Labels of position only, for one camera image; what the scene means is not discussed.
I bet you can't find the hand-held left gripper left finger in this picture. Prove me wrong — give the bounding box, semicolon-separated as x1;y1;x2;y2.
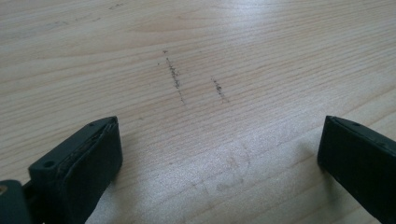
28;116;123;224

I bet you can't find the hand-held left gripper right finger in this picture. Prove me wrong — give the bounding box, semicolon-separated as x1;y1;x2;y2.
317;115;396;224

